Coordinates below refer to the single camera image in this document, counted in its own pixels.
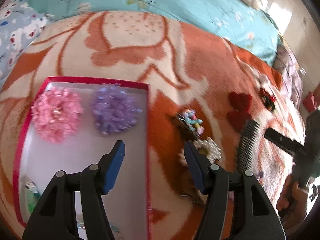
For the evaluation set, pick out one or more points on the orange and white blanket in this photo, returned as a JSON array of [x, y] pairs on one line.
[[150, 45]]

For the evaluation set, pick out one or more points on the red object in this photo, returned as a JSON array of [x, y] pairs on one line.
[[310, 101]]

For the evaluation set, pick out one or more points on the pink flower hair accessory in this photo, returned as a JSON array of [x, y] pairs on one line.
[[56, 113]]

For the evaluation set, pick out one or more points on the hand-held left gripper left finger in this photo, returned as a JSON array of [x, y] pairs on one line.
[[115, 170]]

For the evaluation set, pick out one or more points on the white pearl hair clip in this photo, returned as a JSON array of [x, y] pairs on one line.
[[208, 148]]

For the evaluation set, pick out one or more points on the red velvet bow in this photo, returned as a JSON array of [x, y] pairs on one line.
[[240, 105]]

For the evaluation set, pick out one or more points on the red shallow box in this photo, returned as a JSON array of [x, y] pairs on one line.
[[75, 152]]

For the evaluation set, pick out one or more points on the purple floral cloth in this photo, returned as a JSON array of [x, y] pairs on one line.
[[290, 75]]

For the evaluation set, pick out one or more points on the person's right hand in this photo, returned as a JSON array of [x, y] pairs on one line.
[[292, 197]]

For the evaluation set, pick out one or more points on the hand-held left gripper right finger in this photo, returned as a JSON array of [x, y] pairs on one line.
[[196, 170]]

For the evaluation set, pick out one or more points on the black comb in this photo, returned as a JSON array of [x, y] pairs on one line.
[[246, 145]]

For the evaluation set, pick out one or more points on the colourful bead hair clip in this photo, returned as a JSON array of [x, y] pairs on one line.
[[193, 121]]

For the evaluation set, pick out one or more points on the black and red hair clip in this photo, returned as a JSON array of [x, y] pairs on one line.
[[267, 99]]

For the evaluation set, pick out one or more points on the green hair accessory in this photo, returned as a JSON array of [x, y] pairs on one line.
[[31, 192]]

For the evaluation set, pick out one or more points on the purple flower hair accessory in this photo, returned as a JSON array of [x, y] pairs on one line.
[[115, 110]]

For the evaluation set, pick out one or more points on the blue bear print pillow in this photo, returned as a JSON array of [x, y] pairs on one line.
[[17, 32]]

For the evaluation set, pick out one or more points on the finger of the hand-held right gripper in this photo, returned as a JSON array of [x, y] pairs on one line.
[[285, 142]]

